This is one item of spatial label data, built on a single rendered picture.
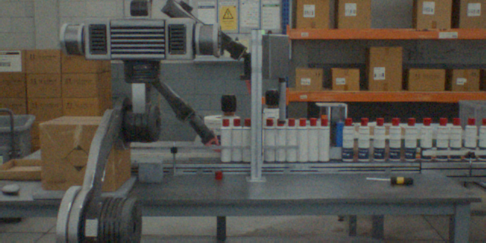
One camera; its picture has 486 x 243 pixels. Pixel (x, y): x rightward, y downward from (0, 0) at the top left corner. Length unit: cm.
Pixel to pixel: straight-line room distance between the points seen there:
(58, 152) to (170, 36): 67
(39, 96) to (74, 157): 380
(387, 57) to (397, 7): 101
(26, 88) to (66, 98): 43
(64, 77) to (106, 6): 170
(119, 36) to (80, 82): 389
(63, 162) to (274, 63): 98
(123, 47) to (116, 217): 68
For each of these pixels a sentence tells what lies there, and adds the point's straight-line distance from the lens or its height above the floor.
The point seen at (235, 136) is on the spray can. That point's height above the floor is 100.
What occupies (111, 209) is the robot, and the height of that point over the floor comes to 95.
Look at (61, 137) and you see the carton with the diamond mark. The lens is 229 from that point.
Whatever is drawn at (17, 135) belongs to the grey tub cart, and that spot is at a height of 73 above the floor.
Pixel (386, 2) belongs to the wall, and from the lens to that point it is 722.
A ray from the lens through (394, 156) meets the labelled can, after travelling 271.
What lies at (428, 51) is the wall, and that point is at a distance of 732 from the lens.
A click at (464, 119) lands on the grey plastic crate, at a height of 89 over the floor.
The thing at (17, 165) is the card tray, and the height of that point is 84.
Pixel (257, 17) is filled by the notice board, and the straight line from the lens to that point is 694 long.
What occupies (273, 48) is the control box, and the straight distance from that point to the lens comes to 241.
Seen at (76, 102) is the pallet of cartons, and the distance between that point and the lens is 596.
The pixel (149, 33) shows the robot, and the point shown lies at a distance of 204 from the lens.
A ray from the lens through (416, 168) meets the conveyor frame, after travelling 272.
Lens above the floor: 143
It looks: 6 degrees down
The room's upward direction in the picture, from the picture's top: straight up
